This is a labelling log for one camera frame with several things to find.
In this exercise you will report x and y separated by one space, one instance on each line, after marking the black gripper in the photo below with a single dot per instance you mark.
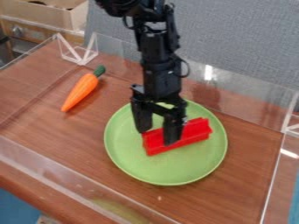
158 97

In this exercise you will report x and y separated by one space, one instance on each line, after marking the red star-shaped block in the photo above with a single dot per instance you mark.
196 131

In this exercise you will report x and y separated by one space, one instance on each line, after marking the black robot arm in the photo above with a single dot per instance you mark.
150 19

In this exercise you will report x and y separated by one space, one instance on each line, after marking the green round plate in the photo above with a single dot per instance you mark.
176 167

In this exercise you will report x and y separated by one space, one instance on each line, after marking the orange toy carrot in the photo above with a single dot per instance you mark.
85 86

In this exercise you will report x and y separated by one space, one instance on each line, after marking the cardboard box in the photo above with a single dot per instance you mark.
61 13

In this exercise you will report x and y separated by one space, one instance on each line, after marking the clear acrylic tray wall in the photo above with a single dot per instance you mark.
77 162

